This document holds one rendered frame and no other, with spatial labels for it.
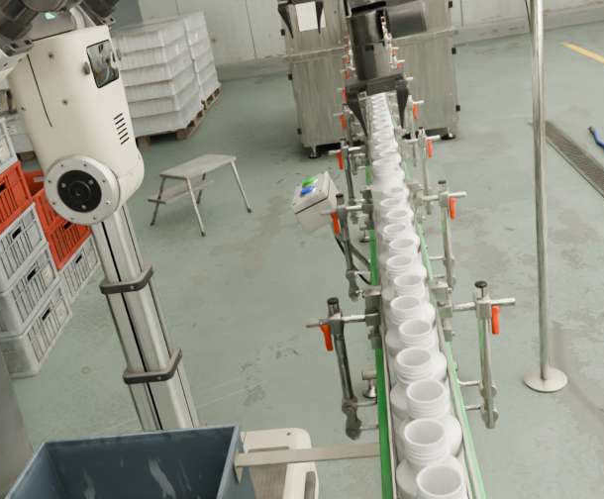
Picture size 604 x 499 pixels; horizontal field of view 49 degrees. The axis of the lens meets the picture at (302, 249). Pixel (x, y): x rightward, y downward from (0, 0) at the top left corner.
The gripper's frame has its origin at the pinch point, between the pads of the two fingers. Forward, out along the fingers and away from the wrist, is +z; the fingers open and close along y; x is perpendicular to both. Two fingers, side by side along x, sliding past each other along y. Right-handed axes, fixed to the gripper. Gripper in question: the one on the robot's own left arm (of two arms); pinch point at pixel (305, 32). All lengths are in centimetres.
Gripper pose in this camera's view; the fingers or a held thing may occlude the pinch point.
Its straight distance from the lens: 164.4
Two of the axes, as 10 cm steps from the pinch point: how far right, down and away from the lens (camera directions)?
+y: -9.8, 1.3, 1.3
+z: 1.7, 9.0, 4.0
